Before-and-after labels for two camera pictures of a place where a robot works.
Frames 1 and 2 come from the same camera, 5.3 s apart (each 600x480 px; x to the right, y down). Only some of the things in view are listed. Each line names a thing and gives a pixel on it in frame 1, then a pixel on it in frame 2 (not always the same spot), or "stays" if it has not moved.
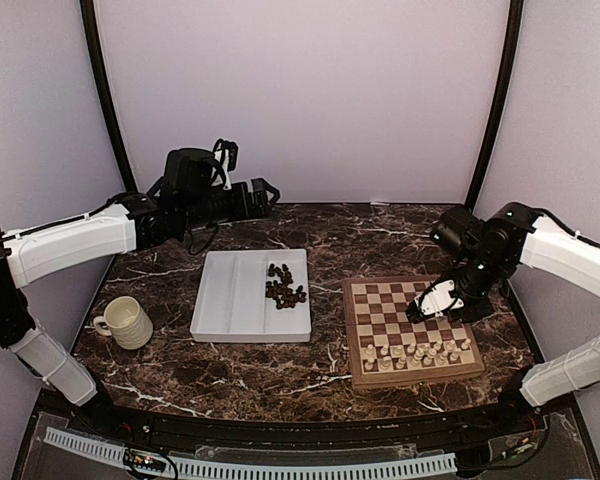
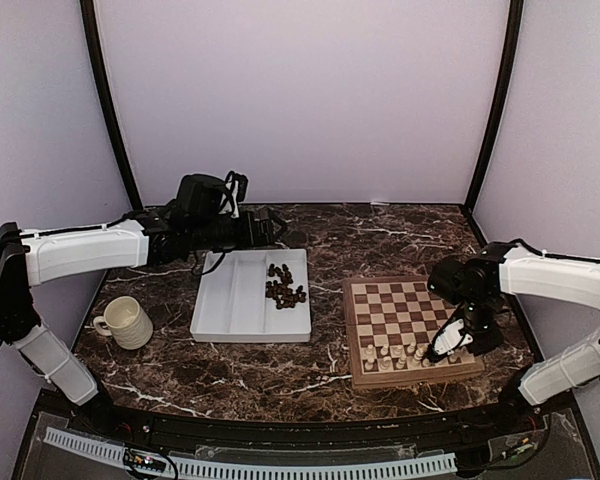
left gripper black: (243, 208) to (250, 238)
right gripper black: (471, 313) to (491, 341)
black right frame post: (515, 21) stays
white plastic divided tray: (232, 305) stays
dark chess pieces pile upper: (286, 276) stays
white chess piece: (401, 362) stays
